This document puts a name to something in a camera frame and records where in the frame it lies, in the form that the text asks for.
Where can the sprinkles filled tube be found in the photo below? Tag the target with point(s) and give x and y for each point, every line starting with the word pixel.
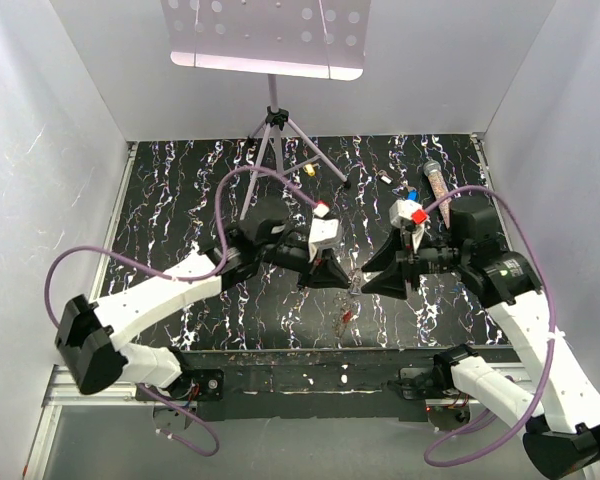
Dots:
pixel 433 172

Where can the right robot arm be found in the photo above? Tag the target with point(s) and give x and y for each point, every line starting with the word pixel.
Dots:
pixel 559 421

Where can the lilac music stand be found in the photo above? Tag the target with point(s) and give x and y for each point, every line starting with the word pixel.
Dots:
pixel 309 39

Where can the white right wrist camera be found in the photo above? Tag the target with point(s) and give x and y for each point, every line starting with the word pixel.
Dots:
pixel 410 216

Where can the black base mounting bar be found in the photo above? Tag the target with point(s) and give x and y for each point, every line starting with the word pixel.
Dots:
pixel 314 383

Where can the yellow key tag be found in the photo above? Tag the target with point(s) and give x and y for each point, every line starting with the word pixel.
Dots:
pixel 309 170

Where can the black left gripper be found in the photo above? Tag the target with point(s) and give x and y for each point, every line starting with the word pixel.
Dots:
pixel 325 272

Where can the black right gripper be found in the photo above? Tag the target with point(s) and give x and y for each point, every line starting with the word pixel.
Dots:
pixel 400 263

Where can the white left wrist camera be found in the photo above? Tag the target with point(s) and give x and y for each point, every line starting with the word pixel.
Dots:
pixel 325 231

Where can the aluminium frame rail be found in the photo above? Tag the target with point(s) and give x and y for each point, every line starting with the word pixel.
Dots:
pixel 61 392

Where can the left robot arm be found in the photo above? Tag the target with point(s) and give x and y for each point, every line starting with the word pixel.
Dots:
pixel 95 339

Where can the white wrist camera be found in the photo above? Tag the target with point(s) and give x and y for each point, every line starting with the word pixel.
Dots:
pixel 325 231
pixel 410 216

